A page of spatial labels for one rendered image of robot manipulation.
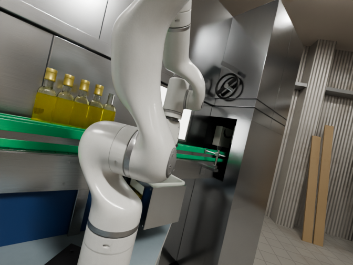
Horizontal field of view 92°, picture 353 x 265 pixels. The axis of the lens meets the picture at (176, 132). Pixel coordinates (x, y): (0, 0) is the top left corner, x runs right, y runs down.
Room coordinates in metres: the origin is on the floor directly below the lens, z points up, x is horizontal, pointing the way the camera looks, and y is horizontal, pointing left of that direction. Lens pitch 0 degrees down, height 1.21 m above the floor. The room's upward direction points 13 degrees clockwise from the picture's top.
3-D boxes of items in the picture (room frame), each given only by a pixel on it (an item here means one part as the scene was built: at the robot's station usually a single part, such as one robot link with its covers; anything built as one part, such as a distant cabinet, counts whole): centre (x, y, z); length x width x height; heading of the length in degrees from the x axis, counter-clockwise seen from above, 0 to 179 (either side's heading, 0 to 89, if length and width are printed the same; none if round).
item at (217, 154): (1.17, -0.29, 1.07); 0.17 x 0.05 x 0.23; 41
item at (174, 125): (0.70, 0.03, 1.21); 0.10 x 0.07 x 0.11; 132
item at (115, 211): (0.42, 0.13, 1.08); 0.19 x 0.12 x 0.24; 78
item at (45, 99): (0.64, 0.51, 1.16); 0.06 x 0.06 x 0.21; 40
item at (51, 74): (0.64, 0.51, 1.31); 0.04 x 0.04 x 0.04
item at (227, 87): (1.39, -0.32, 1.66); 0.21 x 0.05 x 0.21; 41
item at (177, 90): (0.70, 0.03, 1.35); 0.09 x 0.08 x 0.13; 78
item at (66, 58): (1.03, 0.26, 1.32); 0.90 x 0.03 x 0.34; 131
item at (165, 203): (0.77, 0.06, 0.92); 0.27 x 0.17 x 0.15; 41
